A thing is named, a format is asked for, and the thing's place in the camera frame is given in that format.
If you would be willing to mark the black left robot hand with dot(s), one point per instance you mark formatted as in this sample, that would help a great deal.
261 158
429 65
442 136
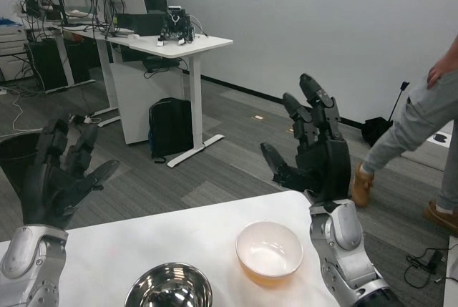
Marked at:
53 185

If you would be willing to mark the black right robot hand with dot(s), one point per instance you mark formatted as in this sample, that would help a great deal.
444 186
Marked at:
329 167

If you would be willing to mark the white and orange plastic bowl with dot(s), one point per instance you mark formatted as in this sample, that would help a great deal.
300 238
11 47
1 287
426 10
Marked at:
268 249

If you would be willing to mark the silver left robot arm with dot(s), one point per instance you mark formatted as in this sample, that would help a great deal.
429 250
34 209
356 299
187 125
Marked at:
25 253

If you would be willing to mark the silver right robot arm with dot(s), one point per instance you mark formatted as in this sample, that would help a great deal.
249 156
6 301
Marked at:
343 232

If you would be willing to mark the shiny steel bowl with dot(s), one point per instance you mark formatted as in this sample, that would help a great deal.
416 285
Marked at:
168 285

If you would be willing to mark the black trash bin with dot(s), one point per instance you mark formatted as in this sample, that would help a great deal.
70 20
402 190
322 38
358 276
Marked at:
14 155

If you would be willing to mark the black folded umbrella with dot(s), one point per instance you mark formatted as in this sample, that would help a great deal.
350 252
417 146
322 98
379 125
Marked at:
375 131

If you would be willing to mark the black floor power strip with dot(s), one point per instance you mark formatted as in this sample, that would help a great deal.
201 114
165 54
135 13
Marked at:
82 119

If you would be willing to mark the person in grey pants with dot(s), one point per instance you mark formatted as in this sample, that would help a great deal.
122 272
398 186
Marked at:
415 121

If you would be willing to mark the black computer tower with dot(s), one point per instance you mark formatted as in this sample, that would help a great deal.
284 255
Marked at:
48 65

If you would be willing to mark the white desk with black tower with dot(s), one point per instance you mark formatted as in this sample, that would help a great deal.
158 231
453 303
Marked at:
64 63

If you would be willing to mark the black backpack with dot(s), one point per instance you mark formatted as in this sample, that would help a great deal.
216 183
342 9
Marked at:
170 128

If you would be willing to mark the white drawer cabinet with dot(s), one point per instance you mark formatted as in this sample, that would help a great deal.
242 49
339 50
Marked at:
12 46

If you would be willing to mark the black under-desk power adapter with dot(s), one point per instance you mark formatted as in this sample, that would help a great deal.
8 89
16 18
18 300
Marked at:
157 63

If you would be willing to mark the white standing desk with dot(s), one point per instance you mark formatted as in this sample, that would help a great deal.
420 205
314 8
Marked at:
161 47

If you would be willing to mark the black computer box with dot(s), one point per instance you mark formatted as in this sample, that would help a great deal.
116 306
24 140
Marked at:
139 23

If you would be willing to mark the small black robot device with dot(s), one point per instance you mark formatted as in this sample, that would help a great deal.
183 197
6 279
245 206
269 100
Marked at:
177 26

